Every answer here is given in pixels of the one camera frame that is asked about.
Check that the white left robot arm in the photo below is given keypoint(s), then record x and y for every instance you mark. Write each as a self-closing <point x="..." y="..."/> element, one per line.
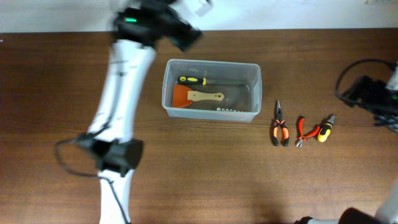
<point x="136" y="28"/>

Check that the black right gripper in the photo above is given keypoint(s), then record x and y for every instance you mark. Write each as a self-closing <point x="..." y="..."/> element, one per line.
<point x="363" y="93"/>

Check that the orange scraper wooden handle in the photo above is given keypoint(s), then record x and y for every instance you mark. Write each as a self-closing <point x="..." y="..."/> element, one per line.
<point x="184" y="96"/>

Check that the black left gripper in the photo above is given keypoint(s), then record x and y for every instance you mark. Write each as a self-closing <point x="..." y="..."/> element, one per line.
<point x="185" y="38"/>

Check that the clear plastic container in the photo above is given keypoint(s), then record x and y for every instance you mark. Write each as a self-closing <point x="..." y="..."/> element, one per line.
<point x="239" y="97"/>

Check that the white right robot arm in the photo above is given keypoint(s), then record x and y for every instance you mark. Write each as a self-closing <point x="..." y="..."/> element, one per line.
<point x="387" y="212"/>

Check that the red diagonal cutters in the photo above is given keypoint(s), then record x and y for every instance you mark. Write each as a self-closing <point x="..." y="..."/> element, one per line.
<point x="303" y="137"/>

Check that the orange black needle-nose pliers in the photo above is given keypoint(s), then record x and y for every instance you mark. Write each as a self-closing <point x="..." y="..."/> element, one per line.
<point x="279" y="122"/>

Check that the orange socket bit rail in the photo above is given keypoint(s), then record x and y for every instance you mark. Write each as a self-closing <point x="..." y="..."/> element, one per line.
<point x="232" y="112"/>

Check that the yellow black stubby screwdriver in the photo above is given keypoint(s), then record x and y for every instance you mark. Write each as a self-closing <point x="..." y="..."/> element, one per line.
<point x="326" y="129"/>

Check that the metal file yellow black handle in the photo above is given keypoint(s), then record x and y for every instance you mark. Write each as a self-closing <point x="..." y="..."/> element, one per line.
<point x="205" y="81"/>

